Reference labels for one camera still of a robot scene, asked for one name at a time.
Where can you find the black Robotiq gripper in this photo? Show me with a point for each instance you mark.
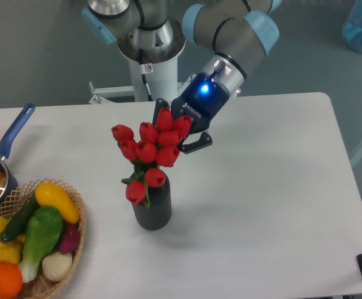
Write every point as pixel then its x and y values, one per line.
pixel 201 100

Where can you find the red tulip bouquet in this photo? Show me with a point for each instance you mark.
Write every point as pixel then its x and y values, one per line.
pixel 157 148

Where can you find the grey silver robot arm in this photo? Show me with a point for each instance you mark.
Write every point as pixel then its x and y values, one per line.
pixel 240 35

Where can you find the dark grey ribbed vase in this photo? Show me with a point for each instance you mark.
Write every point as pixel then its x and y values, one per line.
pixel 151 203

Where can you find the yellow squash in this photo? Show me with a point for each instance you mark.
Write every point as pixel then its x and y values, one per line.
pixel 50 194

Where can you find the purple red onion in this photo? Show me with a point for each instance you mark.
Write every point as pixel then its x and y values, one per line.
pixel 69 240

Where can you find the green bok choy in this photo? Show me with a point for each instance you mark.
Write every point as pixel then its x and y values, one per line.
pixel 42 234

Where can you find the dark green cucumber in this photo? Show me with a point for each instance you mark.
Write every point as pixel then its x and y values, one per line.
pixel 17 225

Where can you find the white garlic bulb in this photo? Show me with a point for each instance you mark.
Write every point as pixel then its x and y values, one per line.
pixel 55 266

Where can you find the woven wicker basket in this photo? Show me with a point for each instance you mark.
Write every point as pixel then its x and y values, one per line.
pixel 41 287

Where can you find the yellow bell pepper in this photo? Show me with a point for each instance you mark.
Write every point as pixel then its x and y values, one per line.
pixel 0 252

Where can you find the orange fruit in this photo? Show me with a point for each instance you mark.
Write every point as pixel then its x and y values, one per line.
pixel 10 280

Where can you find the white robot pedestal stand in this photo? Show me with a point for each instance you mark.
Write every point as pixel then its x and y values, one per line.
pixel 151 81

